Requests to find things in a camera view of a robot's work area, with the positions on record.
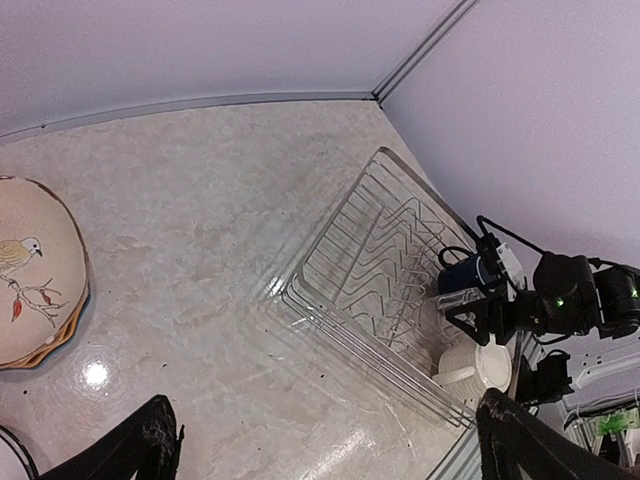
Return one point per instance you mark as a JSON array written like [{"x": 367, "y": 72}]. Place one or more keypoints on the white ribbed mug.
[{"x": 467, "y": 370}]

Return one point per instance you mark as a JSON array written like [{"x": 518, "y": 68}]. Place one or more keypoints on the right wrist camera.
[{"x": 499, "y": 258}]

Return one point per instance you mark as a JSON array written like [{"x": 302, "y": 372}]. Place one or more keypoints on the front aluminium frame rail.
[{"x": 462, "y": 462}]

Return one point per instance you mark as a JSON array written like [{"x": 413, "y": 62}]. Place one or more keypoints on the metal wire dish rack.
[{"x": 364, "y": 278}]

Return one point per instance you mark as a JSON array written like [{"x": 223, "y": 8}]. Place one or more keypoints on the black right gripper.
[{"x": 499, "y": 316}]

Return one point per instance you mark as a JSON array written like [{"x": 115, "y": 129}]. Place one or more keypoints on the dark blue cup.
[{"x": 470, "y": 272}]

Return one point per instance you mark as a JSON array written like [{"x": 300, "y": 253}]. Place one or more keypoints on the cream bird pattern plate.
[{"x": 44, "y": 267}]

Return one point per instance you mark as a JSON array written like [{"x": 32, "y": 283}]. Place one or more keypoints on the teal and white bowl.
[{"x": 16, "y": 462}]

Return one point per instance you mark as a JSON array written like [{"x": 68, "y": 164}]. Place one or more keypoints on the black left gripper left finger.
[{"x": 146, "y": 445}]

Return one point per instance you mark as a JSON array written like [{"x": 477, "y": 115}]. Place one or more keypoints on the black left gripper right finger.
[{"x": 514, "y": 443}]

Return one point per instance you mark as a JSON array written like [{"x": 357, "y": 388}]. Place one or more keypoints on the right aluminium frame post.
[{"x": 434, "y": 35}]

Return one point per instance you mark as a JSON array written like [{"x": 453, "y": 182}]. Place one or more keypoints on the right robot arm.
[{"x": 570, "y": 297}]

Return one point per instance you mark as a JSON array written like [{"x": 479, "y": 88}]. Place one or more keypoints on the clear glass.
[{"x": 447, "y": 315}]

